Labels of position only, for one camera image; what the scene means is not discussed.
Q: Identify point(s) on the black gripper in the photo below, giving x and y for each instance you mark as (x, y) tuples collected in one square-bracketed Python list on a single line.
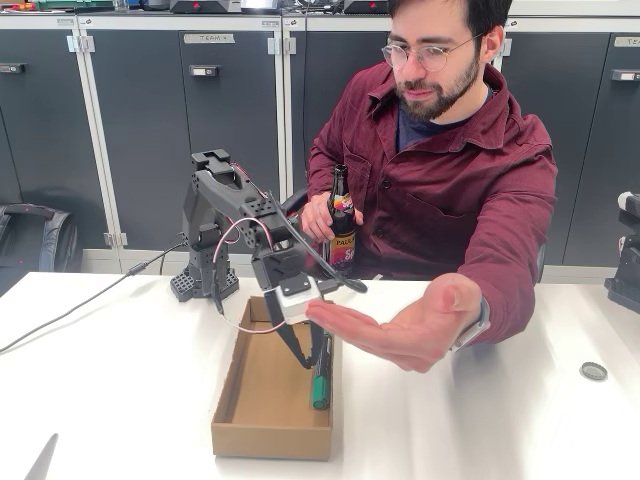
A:
[(286, 334)]

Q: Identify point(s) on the black marker green cap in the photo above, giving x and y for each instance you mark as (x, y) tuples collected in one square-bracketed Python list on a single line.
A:
[(320, 390)]

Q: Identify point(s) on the brown beer bottle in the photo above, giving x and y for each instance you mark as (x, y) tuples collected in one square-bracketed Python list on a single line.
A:
[(342, 235)]

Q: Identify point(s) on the person's left forearm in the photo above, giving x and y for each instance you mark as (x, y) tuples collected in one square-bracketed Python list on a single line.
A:
[(505, 280)]

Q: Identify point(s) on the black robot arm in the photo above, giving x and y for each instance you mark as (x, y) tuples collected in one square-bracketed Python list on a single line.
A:
[(215, 190)]

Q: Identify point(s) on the black idle robot arm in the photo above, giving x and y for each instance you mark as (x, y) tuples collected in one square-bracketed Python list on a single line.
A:
[(627, 260)]

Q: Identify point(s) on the person's right forearm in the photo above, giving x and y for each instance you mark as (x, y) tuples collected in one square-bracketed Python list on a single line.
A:
[(325, 170)]

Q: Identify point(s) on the person's left hand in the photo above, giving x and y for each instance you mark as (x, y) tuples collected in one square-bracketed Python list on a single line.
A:
[(420, 330)]

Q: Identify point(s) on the person's right hand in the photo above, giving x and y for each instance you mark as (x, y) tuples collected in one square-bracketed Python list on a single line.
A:
[(315, 217)]

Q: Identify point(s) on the open brown cardboard box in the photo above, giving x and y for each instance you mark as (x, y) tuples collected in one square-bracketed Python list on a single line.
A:
[(270, 380)]

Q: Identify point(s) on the grey wristwatch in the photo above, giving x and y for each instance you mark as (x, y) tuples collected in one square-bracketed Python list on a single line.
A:
[(472, 330)]

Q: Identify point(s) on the man in maroon shirt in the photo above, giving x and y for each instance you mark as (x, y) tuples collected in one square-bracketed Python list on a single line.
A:
[(440, 190)]

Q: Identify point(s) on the dark grey cabinet door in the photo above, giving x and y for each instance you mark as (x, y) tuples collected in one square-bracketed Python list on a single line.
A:
[(325, 75), (620, 150), (40, 125), (135, 140), (235, 115), (550, 100)]

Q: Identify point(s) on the black grey backpack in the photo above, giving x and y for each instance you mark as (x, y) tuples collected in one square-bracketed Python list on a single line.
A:
[(35, 240)]

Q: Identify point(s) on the grey team label strip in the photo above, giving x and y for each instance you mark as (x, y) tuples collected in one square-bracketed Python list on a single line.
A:
[(209, 38), (627, 42)]

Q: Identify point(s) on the black case red logo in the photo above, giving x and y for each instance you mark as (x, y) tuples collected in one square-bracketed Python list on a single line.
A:
[(367, 6), (205, 6)]

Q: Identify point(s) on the clear drinking glass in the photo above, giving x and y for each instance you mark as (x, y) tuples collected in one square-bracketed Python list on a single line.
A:
[(121, 5)]

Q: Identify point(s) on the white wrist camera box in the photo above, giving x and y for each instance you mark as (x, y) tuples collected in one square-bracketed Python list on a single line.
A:
[(296, 310)]

